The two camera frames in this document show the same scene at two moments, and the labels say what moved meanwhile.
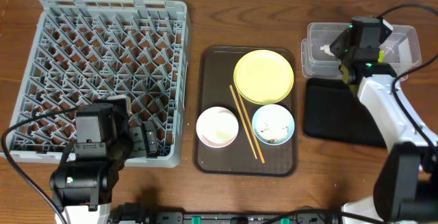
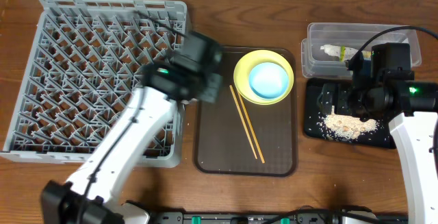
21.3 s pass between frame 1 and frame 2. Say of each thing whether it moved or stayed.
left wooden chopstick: stayed
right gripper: moved
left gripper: moved
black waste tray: stayed
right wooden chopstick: stayed
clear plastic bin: stayed
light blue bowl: moved
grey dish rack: stayed
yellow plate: stayed
